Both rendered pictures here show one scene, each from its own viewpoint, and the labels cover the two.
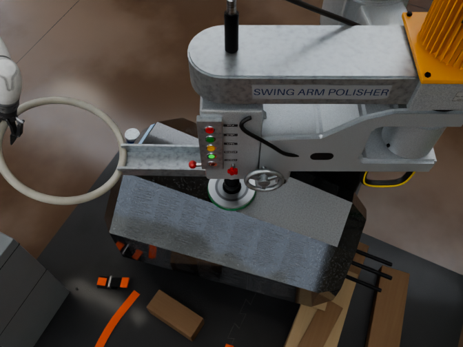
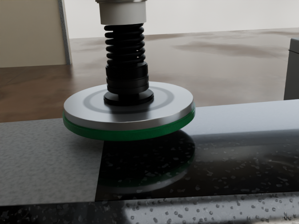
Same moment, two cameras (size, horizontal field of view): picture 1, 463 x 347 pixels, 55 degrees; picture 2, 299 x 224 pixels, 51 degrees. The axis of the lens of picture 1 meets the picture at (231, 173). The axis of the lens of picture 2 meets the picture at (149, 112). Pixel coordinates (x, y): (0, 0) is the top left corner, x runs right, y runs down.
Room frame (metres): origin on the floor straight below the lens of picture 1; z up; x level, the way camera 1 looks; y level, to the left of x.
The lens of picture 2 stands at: (1.44, -0.20, 1.02)
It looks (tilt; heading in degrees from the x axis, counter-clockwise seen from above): 21 degrees down; 153
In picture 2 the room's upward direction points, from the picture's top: 3 degrees counter-clockwise
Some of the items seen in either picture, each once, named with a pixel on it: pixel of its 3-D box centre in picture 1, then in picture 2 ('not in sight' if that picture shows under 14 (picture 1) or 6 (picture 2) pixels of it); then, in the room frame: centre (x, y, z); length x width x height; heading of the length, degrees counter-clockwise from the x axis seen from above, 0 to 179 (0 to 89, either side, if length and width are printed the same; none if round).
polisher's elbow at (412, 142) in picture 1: (415, 123); not in sight; (0.98, -0.66, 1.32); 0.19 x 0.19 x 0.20
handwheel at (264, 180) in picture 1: (263, 172); not in sight; (0.87, -0.12, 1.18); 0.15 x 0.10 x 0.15; 90
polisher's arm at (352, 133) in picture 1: (339, 133); not in sight; (0.97, -0.39, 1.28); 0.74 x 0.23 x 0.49; 90
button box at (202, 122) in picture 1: (211, 144); not in sight; (0.88, 0.07, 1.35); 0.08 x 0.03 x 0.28; 90
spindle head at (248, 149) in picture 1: (253, 127); not in sight; (0.99, -0.08, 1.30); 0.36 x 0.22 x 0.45; 90
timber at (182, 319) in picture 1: (176, 315); not in sight; (0.61, 0.31, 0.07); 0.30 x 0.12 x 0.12; 58
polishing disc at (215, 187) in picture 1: (231, 186); (129, 101); (0.99, 0.00, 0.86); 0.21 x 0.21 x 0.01
